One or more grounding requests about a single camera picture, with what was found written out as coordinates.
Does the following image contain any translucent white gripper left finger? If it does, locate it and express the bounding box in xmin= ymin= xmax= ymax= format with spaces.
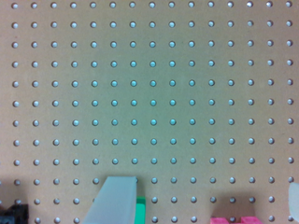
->
xmin=82 ymin=176 xmax=136 ymax=224

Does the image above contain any black toy block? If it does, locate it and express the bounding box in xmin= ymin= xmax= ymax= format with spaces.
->
xmin=0 ymin=204 xmax=29 ymax=224

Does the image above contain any brown pegboard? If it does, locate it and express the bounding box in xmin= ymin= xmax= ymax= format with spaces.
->
xmin=0 ymin=0 xmax=299 ymax=224

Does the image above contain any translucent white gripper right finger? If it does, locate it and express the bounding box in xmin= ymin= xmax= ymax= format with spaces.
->
xmin=289 ymin=182 xmax=299 ymax=220

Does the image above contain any pink flower toy block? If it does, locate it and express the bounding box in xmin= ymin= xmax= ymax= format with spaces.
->
xmin=210 ymin=217 xmax=263 ymax=224

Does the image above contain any green toy block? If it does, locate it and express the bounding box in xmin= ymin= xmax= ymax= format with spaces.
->
xmin=135 ymin=197 xmax=146 ymax=224

